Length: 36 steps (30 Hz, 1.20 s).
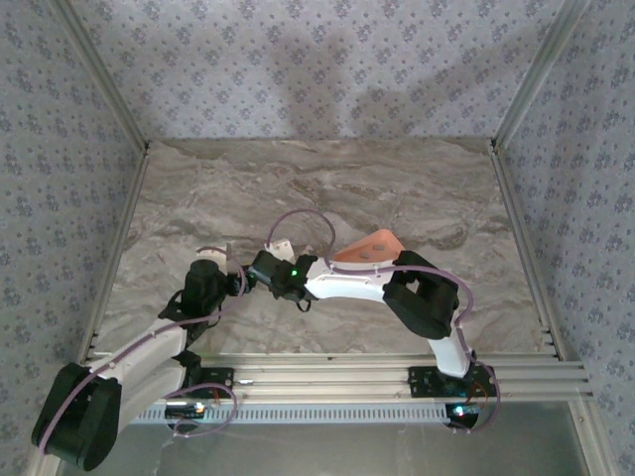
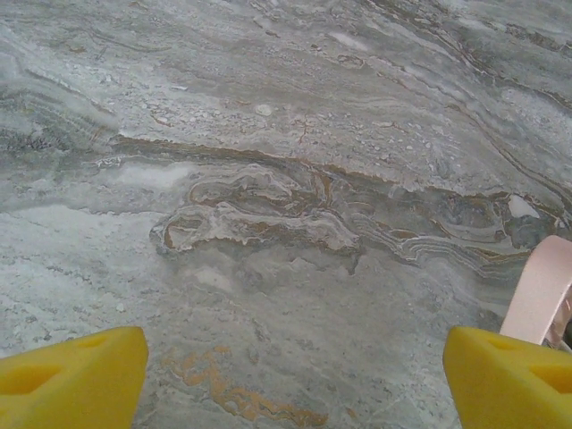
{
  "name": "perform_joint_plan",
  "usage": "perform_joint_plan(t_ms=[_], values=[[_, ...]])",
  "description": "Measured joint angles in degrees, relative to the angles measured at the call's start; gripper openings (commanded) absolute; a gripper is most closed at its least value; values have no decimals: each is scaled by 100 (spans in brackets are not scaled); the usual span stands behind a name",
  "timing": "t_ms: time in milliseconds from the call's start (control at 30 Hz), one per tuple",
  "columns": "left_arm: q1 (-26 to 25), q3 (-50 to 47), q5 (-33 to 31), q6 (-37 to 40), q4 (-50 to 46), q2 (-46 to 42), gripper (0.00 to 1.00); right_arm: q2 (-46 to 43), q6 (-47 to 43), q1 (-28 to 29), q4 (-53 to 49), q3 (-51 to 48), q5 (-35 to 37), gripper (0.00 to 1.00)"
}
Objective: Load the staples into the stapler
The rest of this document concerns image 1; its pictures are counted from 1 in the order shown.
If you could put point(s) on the pink plastic tray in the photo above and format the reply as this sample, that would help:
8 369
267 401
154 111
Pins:
357 255

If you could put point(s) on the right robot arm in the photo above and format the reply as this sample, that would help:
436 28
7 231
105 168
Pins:
347 285

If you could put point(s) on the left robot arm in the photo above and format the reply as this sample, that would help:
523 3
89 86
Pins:
144 347

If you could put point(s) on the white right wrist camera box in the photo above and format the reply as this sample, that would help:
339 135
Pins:
283 248

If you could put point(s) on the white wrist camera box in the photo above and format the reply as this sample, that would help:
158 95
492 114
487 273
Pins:
218 255
283 248

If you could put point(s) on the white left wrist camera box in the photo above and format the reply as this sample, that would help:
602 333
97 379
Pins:
218 255

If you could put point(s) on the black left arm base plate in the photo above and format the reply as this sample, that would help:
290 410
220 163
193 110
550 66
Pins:
218 379

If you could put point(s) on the aluminium side rail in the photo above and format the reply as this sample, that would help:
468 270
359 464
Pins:
120 243
511 198

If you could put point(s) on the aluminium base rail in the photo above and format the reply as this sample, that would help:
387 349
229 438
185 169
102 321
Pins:
322 377

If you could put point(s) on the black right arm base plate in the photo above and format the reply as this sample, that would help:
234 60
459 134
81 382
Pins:
424 382

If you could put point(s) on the aluminium corner post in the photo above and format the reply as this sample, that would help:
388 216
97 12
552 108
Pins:
536 74
103 74

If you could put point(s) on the aluminium lower frame post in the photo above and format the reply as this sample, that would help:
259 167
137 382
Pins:
39 468
593 446

